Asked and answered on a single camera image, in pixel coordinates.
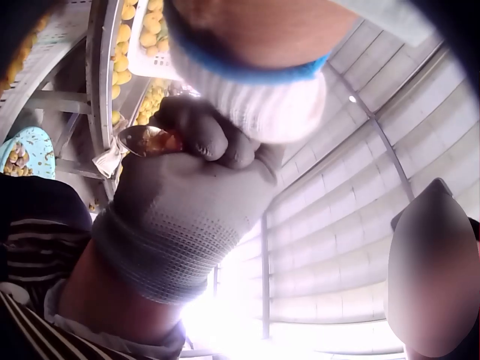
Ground person's right hand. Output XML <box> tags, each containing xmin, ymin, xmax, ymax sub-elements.
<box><xmin>91</xmin><ymin>144</ymin><xmax>280</xmax><ymax>305</ymax></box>

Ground person's left hand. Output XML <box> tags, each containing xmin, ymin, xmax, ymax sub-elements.
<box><xmin>149</xmin><ymin>0</ymin><xmax>361</xmax><ymax>170</ymax></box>

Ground person's left fingers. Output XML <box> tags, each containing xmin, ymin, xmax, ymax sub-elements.
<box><xmin>149</xmin><ymin>96</ymin><xmax>264</xmax><ymax>170</ymax></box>

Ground orange fruit piece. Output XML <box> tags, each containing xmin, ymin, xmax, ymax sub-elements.
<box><xmin>149</xmin><ymin>127</ymin><xmax>187</xmax><ymax>155</ymax></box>

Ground metal spoon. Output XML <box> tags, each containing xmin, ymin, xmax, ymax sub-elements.
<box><xmin>117</xmin><ymin>125</ymin><xmax>167</xmax><ymax>158</ymax></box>

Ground white rag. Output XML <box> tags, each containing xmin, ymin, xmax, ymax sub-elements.
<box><xmin>92</xmin><ymin>144</ymin><xmax>129</xmax><ymax>179</ymax></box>

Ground white crate of yellow fruit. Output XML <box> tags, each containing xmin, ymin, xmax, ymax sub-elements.
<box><xmin>127</xmin><ymin>0</ymin><xmax>185</xmax><ymax>82</ymax></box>

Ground teal basin of fruit pits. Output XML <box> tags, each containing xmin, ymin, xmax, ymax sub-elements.
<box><xmin>0</xmin><ymin>126</ymin><xmax>57</xmax><ymax>180</ymax></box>

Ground white perforated crate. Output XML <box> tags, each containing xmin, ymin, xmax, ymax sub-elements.
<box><xmin>0</xmin><ymin>0</ymin><xmax>89</xmax><ymax>130</ymax></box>

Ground person's body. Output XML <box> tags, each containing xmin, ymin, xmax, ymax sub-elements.
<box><xmin>0</xmin><ymin>174</ymin><xmax>186</xmax><ymax>360</ymax></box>

